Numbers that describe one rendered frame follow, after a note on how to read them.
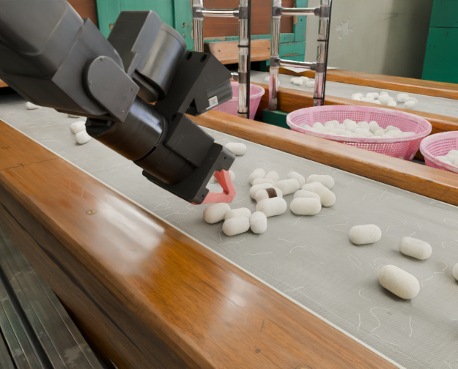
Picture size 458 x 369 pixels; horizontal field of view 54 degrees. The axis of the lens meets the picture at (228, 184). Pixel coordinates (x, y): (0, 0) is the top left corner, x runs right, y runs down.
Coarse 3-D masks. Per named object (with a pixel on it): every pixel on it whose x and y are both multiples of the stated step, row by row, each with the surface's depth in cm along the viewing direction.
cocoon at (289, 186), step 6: (282, 180) 59; (288, 180) 59; (294, 180) 59; (276, 186) 59; (282, 186) 58; (288, 186) 59; (294, 186) 59; (282, 192) 59; (288, 192) 59; (294, 192) 60
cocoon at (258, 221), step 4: (256, 212) 50; (260, 212) 50; (252, 216) 50; (256, 216) 49; (260, 216) 49; (264, 216) 50; (252, 220) 49; (256, 220) 49; (260, 220) 49; (264, 220) 49; (252, 224) 49; (256, 224) 49; (260, 224) 49; (264, 224) 49; (252, 228) 49; (256, 228) 49; (260, 228) 49; (264, 228) 49; (256, 232) 49; (260, 232) 49
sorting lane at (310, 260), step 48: (48, 144) 81; (96, 144) 81; (144, 192) 61; (240, 192) 61; (336, 192) 61; (384, 192) 61; (240, 240) 48; (288, 240) 48; (336, 240) 48; (384, 240) 48; (432, 240) 48; (288, 288) 40; (336, 288) 40; (384, 288) 40; (432, 288) 40; (384, 336) 34; (432, 336) 34
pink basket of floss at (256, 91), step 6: (234, 84) 128; (252, 84) 125; (234, 90) 128; (252, 90) 124; (258, 90) 122; (264, 90) 116; (234, 96) 129; (252, 96) 109; (258, 96) 111; (228, 102) 107; (234, 102) 108; (252, 102) 111; (258, 102) 115; (222, 108) 107; (228, 108) 108; (234, 108) 108; (252, 108) 113; (234, 114) 110; (252, 114) 115
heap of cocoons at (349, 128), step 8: (344, 120) 98; (312, 128) 90; (320, 128) 91; (328, 128) 91; (336, 128) 92; (344, 128) 91; (352, 128) 91; (360, 128) 92; (368, 128) 93; (376, 128) 92; (392, 128) 91; (352, 136) 87; (360, 136) 85; (368, 136) 87; (376, 136) 85; (384, 136) 85; (392, 136) 86; (400, 136) 86; (376, 144) 80
